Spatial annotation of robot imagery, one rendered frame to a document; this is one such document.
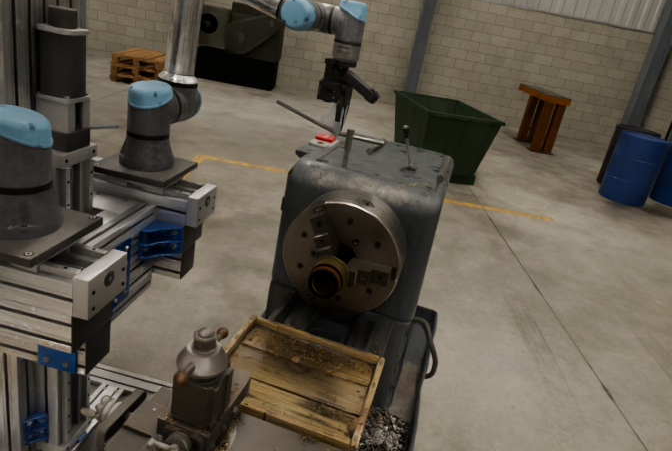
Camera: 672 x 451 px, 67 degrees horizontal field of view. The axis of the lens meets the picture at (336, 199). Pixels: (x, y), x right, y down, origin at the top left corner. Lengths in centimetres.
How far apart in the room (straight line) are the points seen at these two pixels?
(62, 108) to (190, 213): 43
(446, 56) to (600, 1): 323
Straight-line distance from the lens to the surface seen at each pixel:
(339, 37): 142
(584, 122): 1255
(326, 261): 121
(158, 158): 153
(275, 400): 117
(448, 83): 1151
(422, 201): 141
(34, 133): 109
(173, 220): 153
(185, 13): 158
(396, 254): 128
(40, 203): 114
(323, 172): 145
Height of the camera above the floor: 167
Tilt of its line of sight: 20 degrees down
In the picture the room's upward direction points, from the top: 11 degrees clockwise
